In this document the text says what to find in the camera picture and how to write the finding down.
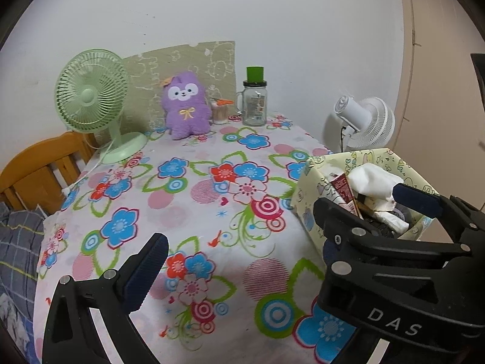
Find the white standing fan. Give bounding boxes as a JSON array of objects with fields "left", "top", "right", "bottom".
[{"left": 333, "top": 96, "right": 396, "bottom": 154}]

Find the red tube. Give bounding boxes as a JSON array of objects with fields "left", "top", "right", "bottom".
[{"left": 329, "top": 173, "right": 365, "bottom": 221}]

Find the white cloth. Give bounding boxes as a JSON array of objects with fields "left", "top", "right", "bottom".
[{"left": 346, "top": 163, "right": 404, "bottom": 213}]

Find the white fan power cable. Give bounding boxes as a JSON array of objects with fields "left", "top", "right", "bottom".
[{"left": 61, "top": 138, "right": 116, "bottom": 196}]

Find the green patterned board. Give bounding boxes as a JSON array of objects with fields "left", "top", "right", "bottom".
[{"left": 122, "top": 40, "right": 236, "bottom": 131}]

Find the wooden bed headboard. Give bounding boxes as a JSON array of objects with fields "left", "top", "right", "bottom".
[{"left": 0, "top": 131, "right": 99, "bottom": 215}]

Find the glass mug jar green lid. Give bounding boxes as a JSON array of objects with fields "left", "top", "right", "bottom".
[{"left": 236, "top": 66, "right": 269, "bottom": 126}]

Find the beige door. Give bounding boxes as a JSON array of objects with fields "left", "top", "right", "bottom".
[{"left": 394, "top": 0, "right": 485, "bottom": 213}]

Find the green desk fan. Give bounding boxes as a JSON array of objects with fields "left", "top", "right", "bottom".
[{"left": 55, "top": 49, "right": 148, "bottom": 164}]

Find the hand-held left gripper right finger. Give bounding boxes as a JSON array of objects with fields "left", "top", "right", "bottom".
[{"left": 322, "top": 241, "right": 343, "bottom": 274}]

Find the yellow patterned storage box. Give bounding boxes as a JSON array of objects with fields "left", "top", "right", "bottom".
[{"left": 291, "top": 148, "right": 440, "bottom": 253}]

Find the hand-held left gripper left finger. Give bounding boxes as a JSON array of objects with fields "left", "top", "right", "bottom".
[{"left": 42, "top": 233, "right": 169, "bottom": 364}]

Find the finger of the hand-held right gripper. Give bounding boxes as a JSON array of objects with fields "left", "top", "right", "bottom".
[
  {"left": 313, "top": 196, "right": 398, "bottom": 274},
  {"left": 393, "top": 183, "right": 485, "bottom": 254}
]

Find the blue checked bedsheet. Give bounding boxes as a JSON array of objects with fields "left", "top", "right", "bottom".
[{"left": 0, "top": 292, "right": 36, "bottom": 361}]

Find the cotton swab jar orange lid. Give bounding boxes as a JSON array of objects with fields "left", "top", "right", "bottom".
[{"left": 210, "top": 98, "right": 235, "bottom": 126}]

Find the grey plaid pillow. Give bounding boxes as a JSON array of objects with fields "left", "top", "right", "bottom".
[{"left": 0, "top": 201, "right": 48, "bottom": 312}]

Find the purple plush toy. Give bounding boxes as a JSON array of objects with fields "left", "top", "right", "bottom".
[{"left": 162, "top": 70, "right": 213, "bottom": 141}]

